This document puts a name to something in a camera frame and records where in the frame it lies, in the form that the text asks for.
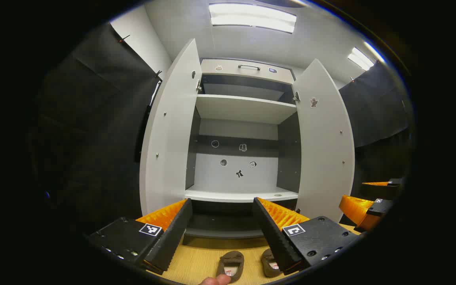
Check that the black backdrop cloth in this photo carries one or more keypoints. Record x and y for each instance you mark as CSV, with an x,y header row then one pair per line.
x,y
374,107
93,138
144,130

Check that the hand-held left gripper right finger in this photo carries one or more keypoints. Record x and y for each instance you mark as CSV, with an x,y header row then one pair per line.
x,y
275,233

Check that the ceiling light panel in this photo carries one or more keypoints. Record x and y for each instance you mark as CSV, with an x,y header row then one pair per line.
x,y
360,59
251,18

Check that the brown fuzzy shoe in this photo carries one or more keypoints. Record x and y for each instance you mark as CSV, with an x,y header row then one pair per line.
x,y
231,259
268,263

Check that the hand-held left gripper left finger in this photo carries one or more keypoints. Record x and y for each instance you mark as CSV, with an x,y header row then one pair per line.
x,y
172,233

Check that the grey shoe cabinet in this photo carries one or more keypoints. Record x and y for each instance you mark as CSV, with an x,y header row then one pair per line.
x,y
244,109

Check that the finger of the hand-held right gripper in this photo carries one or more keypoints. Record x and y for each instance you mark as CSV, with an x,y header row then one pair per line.
x,y
358,209
382,189

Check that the grey cabinet drawer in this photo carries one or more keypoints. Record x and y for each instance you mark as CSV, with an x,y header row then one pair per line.
x,y
228,68

